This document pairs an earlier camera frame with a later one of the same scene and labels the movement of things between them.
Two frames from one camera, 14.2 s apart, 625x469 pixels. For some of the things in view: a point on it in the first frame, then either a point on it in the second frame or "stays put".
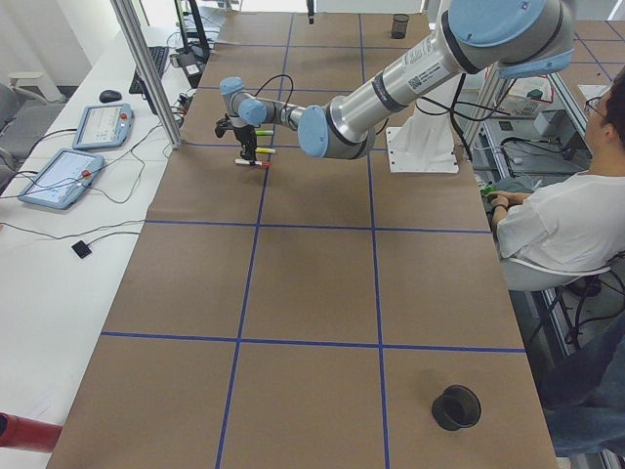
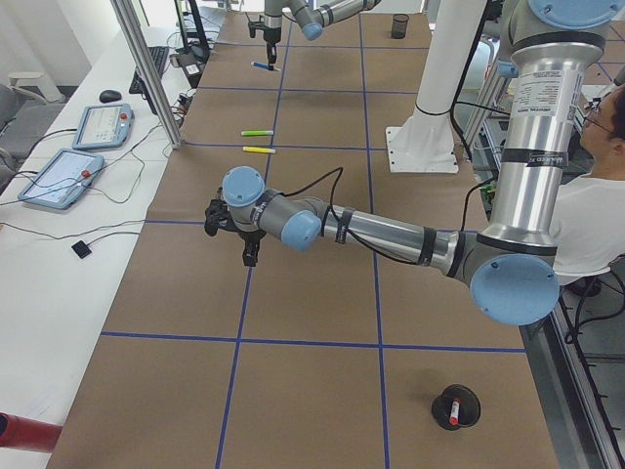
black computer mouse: [109, 96] stays put
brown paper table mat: [318, 313] stays put
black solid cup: [456, 407] stays put
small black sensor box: [82, 249] stays put
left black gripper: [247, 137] to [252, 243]
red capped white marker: [245, 161] to [454, 416]
